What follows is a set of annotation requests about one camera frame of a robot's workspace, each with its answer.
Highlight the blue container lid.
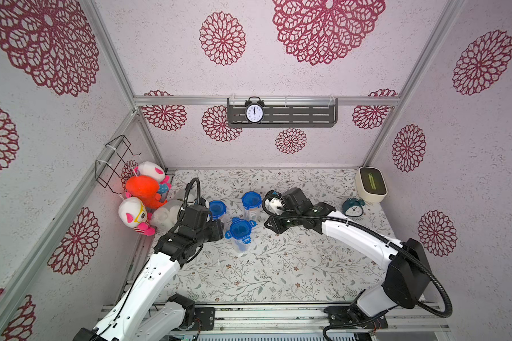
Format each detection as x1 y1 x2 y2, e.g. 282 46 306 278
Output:
209 200 228 220

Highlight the clear plastic container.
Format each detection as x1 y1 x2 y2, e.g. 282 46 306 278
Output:
244 207 262 222
233 240 251 255

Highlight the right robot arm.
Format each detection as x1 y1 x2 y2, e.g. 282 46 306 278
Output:
262 188 453 321

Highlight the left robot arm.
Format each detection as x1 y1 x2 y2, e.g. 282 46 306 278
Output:
74 205 223 340

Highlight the white small plush dog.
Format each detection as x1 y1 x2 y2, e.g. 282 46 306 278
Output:
150 199 183 232

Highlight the teal alarm clock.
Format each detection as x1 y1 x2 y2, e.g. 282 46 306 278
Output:
341 197 366 218

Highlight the red plush toy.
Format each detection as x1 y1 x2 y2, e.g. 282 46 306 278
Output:
125 175 165 210

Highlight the lower white pink plush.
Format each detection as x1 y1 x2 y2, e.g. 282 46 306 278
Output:
118 197 156 236

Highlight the white pink plush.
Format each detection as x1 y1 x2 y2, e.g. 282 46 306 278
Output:
118 197 156 236
135 161 170 184

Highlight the upper white pink plush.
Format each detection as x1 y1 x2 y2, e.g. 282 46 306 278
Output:
135 161 170 184

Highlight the cream box with green window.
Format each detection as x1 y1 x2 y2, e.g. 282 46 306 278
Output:
355 166 388 203

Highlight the black alarm clock on shelf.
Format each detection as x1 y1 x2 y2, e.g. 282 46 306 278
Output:
245 96 265 124

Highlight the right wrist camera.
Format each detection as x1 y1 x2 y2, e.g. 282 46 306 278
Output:
263 190 284 215

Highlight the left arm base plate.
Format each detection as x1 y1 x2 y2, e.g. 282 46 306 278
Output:
174 307 216 332

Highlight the grey wall shelf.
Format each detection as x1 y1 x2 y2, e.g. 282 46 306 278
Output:
226 97 338 128

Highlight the black wire basket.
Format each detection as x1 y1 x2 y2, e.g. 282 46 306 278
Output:
93 134 141 195

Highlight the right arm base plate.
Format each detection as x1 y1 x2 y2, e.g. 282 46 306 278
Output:
324 305 388 330

